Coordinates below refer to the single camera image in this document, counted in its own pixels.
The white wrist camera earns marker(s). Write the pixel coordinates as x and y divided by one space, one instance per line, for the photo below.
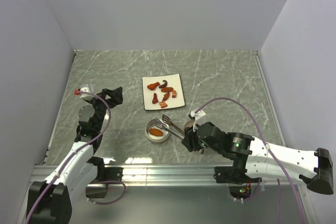
198 117
84 92

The red crispy meat strip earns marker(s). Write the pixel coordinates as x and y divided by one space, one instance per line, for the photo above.
166 96

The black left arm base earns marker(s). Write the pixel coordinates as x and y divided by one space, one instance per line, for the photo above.
106 176

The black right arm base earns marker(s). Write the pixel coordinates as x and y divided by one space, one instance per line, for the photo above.
243 188

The dark purple curved sausage piece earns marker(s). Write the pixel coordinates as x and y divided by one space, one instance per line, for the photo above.
163 85

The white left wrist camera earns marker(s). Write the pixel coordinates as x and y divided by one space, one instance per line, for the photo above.
84 92

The aluminium front rail frame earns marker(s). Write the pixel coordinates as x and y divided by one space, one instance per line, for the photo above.
168 174

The steel serving tongs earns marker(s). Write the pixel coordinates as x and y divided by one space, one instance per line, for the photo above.
170 128

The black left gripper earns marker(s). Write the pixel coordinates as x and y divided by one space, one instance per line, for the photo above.
115 96

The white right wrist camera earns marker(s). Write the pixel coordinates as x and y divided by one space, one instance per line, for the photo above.
198 117

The brown round lunch box lid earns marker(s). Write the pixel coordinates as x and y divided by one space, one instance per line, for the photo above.
188 123

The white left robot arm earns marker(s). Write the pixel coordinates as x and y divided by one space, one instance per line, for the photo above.
51 200

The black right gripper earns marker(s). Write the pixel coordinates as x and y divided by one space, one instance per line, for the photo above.
189 140

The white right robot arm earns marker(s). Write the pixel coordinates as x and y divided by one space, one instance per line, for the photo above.
254 160

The orange glazed food piece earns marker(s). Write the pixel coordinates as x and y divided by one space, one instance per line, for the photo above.
155 132

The round steel lunch box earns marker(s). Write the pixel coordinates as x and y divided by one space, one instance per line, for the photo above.
155 139

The orange fried chicken wing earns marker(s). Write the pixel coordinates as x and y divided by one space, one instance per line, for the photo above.
153 86

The white rectangular plate, black rim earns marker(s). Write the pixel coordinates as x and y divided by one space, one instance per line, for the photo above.
173 83

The red chicken drumstick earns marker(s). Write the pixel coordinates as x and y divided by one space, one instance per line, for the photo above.
155 99

